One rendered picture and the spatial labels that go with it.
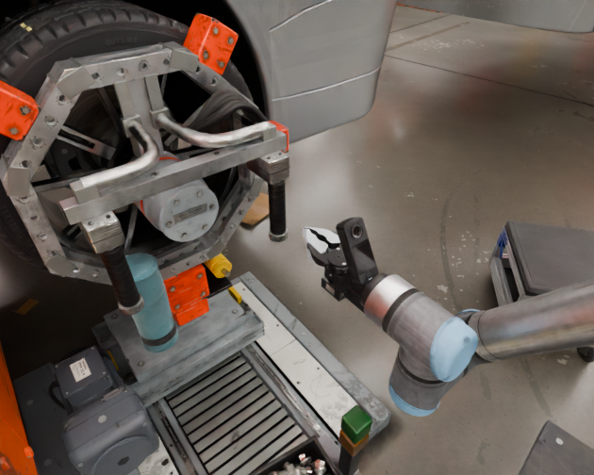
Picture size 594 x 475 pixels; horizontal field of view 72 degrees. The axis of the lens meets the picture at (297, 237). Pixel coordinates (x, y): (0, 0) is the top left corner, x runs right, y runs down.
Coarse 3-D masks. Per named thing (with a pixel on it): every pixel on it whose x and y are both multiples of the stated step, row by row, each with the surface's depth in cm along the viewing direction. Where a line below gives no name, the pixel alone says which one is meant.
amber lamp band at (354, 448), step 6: (342, 432) 72; (342, 438) 73; (348, 438) 72; (366, 438) 72; (342, 444) 74; (348, 444) 72; (354, 444) 71; (360, 444) 71; (366, 444) 74; (348, 450) 73; (354, 450) 71
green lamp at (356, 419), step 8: (352, 408) 71; (360, 408) 71; (344, 416) 70; (352, 416) 69; (360, 416) 69; (368, 416) 70; (344, 424) 69; (352, 424) 68; (360, 424) 68; (368, 424) 69; (344, 432) 71; (352, 432) 68; (360, 432) 68; (368, 432) 70; (352, 440) 70
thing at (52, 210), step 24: (192, 96) 113; (192, 120) 99; (72, 144) 85; (96, 144) 88; (120, 144) 92; (168, 144) 99; (216, 192) 116; (48, 216) 94; (120, 216) 121; (144, 216) 122; (72, 240) 95; (144, 240) 112; (168, 240) 113
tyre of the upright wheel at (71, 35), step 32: (64, 0) 86; (96, 0) 86; (0, 32) 82; (32, 32) 74; (64, 32) 73; (96, 32) 76; (128, 32) 79; (160, 32) 83; (0, 64) 71; (32, 64) 72; (32, 96) 75; (0, 192) 79; (0, 224) 82; (32, 256) 90
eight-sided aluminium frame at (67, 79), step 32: (64, 64) 71; (96, 64) 71; (128, 64) 74; (160, 64) 78; (192, 64) 82; (64, 96) 74; (32, 128) 70; (0, 160) 74; (32, 160) 72; (32, 192) 75; (256, 192) 110; (32, 224) 78; (224, 224) 110; (64, 256) 85; (96, 256) 95; (160, 256) 107; (192, 256) 108
